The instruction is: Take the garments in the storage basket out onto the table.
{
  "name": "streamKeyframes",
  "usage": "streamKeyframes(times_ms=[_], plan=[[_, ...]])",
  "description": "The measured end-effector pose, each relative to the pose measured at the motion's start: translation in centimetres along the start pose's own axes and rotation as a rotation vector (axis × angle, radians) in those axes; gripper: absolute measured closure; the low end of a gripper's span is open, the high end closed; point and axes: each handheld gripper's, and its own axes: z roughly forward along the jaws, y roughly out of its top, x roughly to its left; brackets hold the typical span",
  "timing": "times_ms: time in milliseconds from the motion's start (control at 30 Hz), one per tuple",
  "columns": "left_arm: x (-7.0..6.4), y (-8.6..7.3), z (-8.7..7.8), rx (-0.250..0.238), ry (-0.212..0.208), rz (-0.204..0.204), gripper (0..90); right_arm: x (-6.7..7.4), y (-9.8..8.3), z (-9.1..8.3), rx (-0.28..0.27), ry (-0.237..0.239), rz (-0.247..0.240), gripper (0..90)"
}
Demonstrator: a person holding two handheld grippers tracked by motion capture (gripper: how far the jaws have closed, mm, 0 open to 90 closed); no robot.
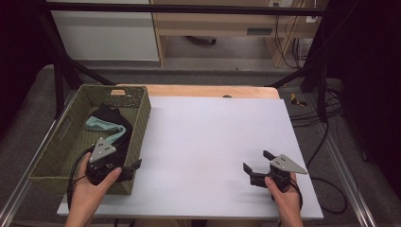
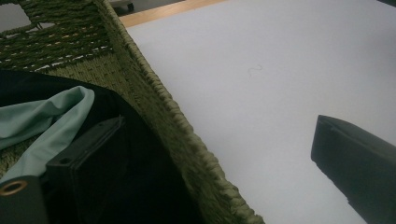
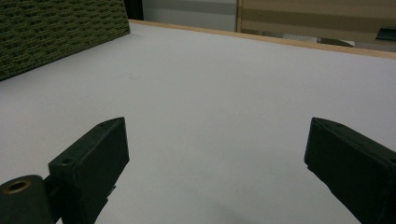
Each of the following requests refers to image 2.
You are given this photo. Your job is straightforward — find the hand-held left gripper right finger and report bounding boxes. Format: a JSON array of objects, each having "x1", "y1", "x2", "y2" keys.
[{"x1": 310, "y1": 115, "x2": 396, "y2": 224}]

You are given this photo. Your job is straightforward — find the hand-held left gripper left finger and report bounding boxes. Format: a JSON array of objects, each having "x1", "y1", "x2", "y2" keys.
[{"x1": 46, "y1": 115, "x2": 129, "y2": 224}]

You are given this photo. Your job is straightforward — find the black and mint shirt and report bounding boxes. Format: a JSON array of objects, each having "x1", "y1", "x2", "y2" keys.
[{"x1": 0, "y1": 69, "x2": 205, "y2": 224}]

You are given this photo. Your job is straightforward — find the green woven basket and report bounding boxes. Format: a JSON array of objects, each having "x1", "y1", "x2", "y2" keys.
[{"x1": 0, "y1": 0, "x2": 265, "y2": 224}]

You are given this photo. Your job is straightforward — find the white table board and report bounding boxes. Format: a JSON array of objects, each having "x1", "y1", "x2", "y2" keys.
[{"x1": 125, "y1": 0, "x2": 396, "y2": 224}]

